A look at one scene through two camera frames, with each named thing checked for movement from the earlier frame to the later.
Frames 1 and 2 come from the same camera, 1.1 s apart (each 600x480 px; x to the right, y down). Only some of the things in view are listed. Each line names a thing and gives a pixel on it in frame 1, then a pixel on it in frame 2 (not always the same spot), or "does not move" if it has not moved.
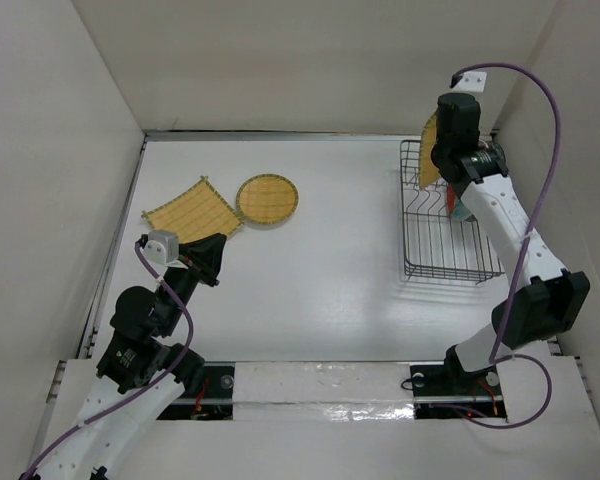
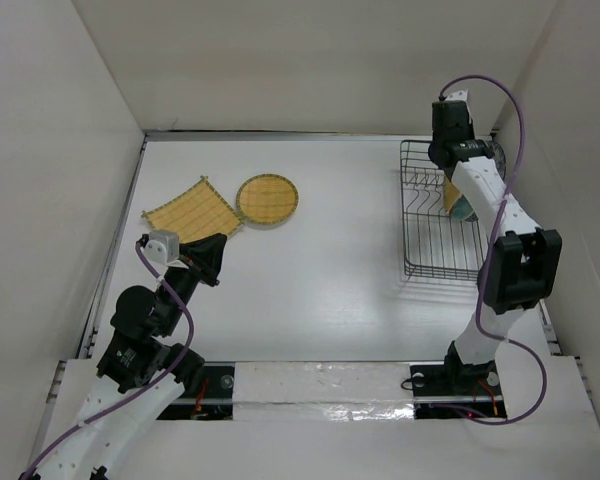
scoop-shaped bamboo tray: x=428 y=170 → x=451 y=194
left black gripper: x=208 y=256 does not move
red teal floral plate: x=455 y=206 does not move
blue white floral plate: x=498 y=150 does not move
